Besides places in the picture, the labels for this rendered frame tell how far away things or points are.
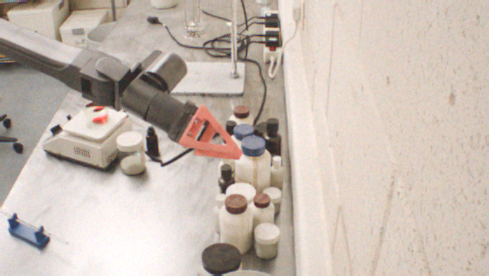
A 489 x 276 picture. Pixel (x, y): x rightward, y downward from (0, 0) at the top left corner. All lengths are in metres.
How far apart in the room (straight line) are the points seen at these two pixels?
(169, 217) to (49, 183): 0.31
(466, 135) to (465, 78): 0.03
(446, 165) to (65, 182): 1.00
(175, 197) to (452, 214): 0.87
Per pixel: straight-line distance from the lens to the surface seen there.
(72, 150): 1.26
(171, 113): 0.83
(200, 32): 1.50
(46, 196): 1.20
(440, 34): 0.35
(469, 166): 0.30
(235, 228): 0.95
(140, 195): 1.15
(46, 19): 3.49
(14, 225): 1.12
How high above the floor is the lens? 1.46
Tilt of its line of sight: 33 degrees down
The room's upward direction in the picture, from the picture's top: straight up
